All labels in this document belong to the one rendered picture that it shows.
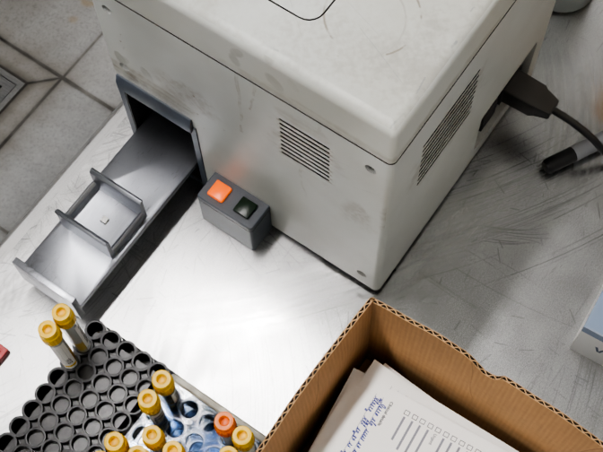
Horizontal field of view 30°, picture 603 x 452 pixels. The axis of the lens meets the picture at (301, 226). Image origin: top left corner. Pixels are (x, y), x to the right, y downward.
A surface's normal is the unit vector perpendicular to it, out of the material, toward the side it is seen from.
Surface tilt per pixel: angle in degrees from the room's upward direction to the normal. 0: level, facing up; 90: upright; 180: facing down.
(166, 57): 90
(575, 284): 0
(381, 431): 3
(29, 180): 0
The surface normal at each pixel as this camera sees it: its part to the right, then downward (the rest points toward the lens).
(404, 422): -0.02, -0.44
